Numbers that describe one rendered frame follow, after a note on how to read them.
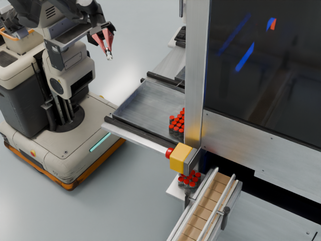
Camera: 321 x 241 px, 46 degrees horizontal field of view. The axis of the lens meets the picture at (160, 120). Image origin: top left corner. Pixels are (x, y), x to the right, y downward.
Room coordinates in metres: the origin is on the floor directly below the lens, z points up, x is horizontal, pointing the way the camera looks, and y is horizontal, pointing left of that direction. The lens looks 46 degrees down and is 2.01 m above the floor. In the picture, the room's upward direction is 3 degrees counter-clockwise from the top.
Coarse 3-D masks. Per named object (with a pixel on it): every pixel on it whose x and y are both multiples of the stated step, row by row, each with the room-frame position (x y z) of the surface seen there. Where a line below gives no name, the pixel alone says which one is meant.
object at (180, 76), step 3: (183, 66) 1.42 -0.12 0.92; (183, 69) 1.41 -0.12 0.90; (180, 72) 1.39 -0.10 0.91; (183, 72) 1.41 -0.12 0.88; (177, 75) 1.36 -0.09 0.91; (180, 75) 1.39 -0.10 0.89; (183, 75) 1.39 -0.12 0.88; (174, 78) 1.35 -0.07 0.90; (177, 78) 1.34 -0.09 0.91; (180, 78) 1.33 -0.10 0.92; (183, 78) 1.37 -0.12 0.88; (180, 81) 1.33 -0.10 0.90; (183, 81) 1.32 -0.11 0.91
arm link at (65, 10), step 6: (48, 0) 1.28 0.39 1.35; (54, 0) 1.27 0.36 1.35; (60, 0) 1.27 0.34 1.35; (66, 0) 1.30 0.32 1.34; (72, 0) 1.32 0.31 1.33; (60, 6) 1.29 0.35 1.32; (66, 6) 1.29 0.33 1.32; (72, 6) 1.30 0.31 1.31; (66, 12) 1.30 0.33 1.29; (72, 12) 1.29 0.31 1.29; (78, 12) 1.32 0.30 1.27
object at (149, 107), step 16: (144, 80) 1.33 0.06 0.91; (144, 96) 1.26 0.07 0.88; (160, 96) 1.25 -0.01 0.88; (176, 96) 1.24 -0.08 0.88; (128, 112) 1.16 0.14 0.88; (144, 112) 1.15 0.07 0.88; (160, 112) 1.15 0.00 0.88; (176, 112) 1.14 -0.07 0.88; (144, 128) 1.03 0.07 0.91; (160, 128) 1.06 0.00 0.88; (176, 144) 0.95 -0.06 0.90
